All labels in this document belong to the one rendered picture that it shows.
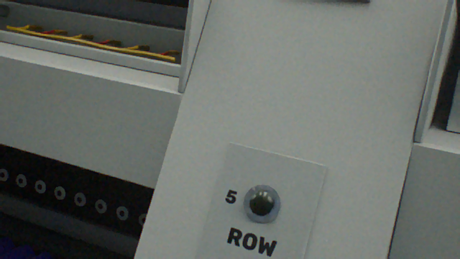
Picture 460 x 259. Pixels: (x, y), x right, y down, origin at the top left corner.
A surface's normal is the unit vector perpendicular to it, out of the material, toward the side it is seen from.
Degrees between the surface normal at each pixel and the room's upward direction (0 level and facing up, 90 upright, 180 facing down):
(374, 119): 90
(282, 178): 90
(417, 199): 109
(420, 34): 90
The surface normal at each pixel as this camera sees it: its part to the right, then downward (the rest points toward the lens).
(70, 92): -0.40, 0.12
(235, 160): -0.33, -0.21
